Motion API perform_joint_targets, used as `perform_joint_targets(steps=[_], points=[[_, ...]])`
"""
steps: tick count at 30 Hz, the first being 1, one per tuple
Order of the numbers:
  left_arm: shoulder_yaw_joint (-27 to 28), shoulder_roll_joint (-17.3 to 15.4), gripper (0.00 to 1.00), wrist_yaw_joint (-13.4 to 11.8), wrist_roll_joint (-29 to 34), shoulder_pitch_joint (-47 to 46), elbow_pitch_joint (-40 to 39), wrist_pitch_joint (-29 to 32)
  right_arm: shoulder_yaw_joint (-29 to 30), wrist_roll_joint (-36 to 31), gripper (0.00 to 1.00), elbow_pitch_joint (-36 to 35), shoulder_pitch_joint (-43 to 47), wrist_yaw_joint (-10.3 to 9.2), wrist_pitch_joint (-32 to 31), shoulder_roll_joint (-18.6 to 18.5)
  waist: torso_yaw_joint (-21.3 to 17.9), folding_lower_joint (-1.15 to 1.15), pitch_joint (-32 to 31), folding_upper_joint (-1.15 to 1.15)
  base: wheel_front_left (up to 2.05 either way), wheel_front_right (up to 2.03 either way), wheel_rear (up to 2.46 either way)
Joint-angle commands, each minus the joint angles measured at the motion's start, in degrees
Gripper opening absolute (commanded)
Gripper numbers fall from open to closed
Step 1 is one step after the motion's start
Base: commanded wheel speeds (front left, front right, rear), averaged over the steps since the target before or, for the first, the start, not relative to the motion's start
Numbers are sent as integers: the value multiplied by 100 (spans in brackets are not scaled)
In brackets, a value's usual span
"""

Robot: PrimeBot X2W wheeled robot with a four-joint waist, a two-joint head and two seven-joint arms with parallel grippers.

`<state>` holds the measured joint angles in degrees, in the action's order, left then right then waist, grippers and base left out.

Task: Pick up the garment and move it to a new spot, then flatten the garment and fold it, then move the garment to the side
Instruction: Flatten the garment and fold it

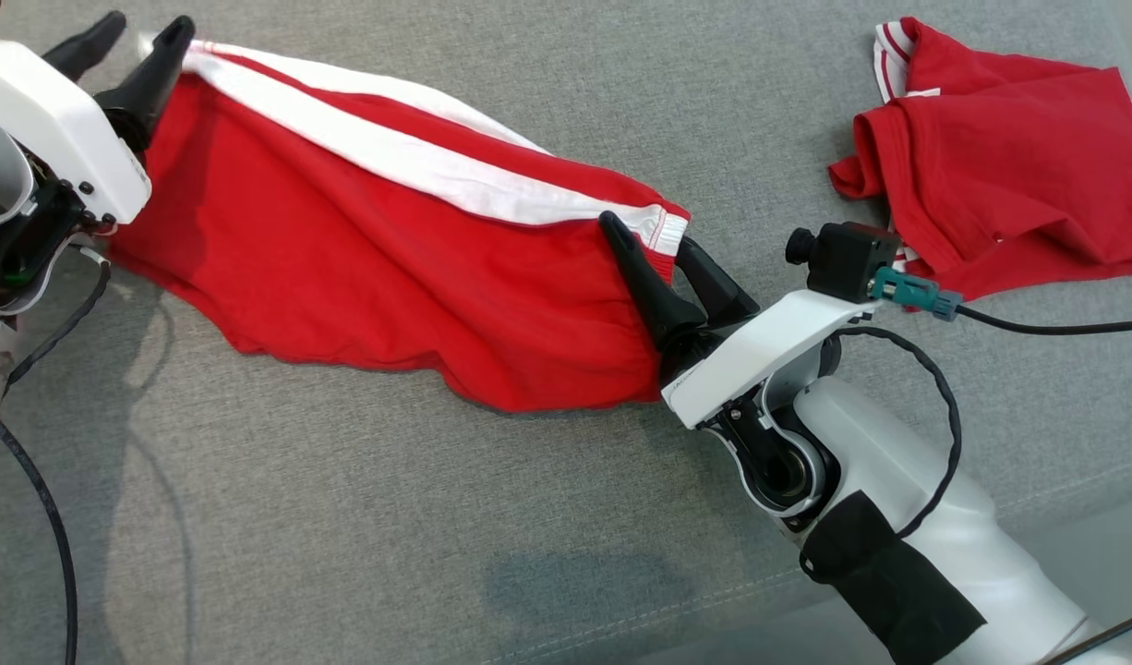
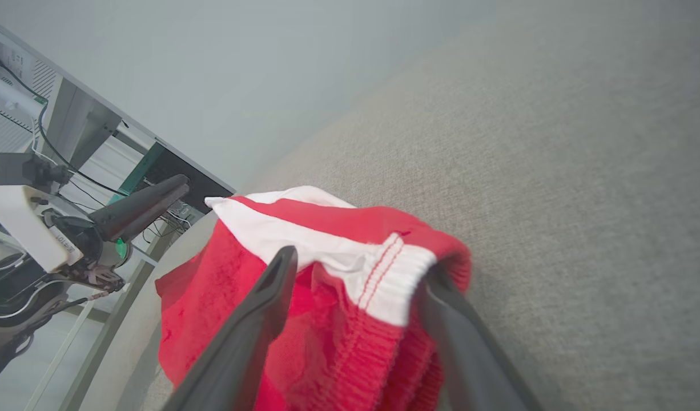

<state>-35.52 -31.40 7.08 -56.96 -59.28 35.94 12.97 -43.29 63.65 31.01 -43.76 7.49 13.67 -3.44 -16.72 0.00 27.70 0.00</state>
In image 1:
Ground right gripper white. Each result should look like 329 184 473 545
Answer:
598 211 879 431

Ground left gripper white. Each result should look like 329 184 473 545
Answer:
0 10 197 227

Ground red shorts with white stripe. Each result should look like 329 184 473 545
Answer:
109 39 692 414

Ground red Bulls 23 jersey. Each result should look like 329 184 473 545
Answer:
829 17 1132 304

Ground right camera teal connector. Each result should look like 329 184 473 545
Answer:
869 266 964 322

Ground right arm looped black cable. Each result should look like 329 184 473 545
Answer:
800 325 964 585

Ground right camera black cable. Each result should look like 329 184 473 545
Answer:
954 305 1132 336

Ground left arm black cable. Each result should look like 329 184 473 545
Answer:
0 245 114 665

